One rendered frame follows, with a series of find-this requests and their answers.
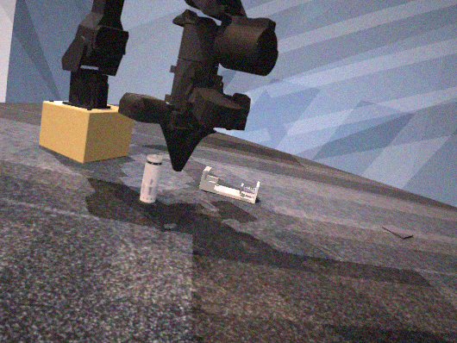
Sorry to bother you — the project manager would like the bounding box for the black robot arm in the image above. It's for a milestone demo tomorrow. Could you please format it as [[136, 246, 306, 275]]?
[[61, 0, 279, 130]]

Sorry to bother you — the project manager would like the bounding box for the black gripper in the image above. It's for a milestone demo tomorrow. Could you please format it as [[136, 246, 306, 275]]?
[[118, 59, 222, 172]]

